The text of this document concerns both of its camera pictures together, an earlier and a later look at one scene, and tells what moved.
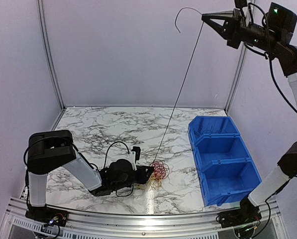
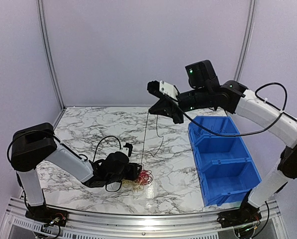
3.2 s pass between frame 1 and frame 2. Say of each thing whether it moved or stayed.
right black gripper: moved
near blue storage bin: stayed
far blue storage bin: stayed
